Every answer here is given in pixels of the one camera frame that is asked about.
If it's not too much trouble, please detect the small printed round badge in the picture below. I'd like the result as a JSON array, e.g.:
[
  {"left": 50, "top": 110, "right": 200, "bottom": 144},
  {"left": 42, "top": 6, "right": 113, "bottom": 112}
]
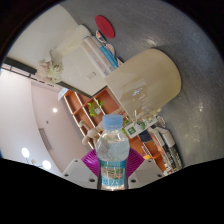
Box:
[
  {"left": 104, "top": 43, "right": 116, "bottom": 56},
  {"left": 95, "top": 29, "right": 108, "bottom": 44}
]

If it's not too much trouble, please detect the multi-bulb ceiling lamp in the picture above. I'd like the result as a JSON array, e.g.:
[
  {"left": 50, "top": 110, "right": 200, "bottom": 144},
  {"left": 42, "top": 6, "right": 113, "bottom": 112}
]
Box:
[{"left": 20, "top": 147, "right": 53, "bottom": 172}]

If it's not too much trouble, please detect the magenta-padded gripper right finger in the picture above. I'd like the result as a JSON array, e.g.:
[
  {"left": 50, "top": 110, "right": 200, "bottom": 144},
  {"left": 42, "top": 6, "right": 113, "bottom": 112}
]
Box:
[{"left": 126, "top": 147, "right": 166, "bottom": 190}]

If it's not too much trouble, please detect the clear blue-capped water bottle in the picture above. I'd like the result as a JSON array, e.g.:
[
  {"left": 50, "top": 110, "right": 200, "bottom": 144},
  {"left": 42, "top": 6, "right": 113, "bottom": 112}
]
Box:
[{"left": 94, "top": 114, "right": 130, "bottom": 192}]

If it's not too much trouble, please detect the orange wooden shelf unit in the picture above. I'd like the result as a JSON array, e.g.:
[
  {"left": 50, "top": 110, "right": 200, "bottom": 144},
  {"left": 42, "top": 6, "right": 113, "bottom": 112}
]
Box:
[{"left": 63, "top": 87, "right": 168, "bottom": 173}]

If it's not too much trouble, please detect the white ceramic vase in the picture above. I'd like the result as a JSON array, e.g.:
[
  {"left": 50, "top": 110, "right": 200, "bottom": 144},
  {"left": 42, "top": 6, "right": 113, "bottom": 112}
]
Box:
[{"left": 49, "top": 24, "right": 93, "bottom": 64}]

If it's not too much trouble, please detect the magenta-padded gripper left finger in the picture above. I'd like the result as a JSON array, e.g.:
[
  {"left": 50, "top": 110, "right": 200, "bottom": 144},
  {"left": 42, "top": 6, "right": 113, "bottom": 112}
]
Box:
[{"left": 60, "top": 148, "right": 101, "bottom": 190}]

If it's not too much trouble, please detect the ceiling air vent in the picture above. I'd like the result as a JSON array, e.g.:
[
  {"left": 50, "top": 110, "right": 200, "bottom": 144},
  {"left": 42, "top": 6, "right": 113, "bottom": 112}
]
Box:
[{"left": 37, "top": 128, "right": 54, "bottom": 152}]

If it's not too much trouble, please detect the white wall switch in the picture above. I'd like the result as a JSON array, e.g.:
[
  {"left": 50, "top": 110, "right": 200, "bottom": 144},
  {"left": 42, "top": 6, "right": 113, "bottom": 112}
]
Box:
[{"left": 86, "top": 71, "right": 98, "bottom": 82}]

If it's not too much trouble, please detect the pink white flower bouquet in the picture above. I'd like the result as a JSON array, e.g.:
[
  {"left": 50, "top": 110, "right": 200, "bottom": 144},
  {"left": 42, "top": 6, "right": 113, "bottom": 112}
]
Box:
[{"left": 35, "top": 59, "right": 64, "bottom": 86}]

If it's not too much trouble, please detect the flat round red coaster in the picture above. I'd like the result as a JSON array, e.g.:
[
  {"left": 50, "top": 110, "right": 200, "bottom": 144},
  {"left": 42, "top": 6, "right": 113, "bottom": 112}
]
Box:
[{"left": 94, "top": 14, "right": 116, "bottom": 40}]

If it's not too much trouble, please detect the cream mug with beaded handle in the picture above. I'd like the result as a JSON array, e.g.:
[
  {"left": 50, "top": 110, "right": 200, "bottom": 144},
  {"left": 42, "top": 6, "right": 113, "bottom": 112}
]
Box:
[{"left": 104, "top": 48, "right": 183, "bottom": 123}]

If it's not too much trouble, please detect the black office chair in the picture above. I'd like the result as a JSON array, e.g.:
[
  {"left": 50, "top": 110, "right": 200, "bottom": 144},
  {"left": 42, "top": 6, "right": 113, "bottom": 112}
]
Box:
[{"left": 138, "top": 130, "right": 151, "bottom": 143}]

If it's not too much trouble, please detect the blue white tissue pack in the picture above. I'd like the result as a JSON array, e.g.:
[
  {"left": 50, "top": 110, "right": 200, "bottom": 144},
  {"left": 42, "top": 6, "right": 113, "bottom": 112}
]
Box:
[{"left": 99, "top": 44, "right": 120, "bottom": 70}]

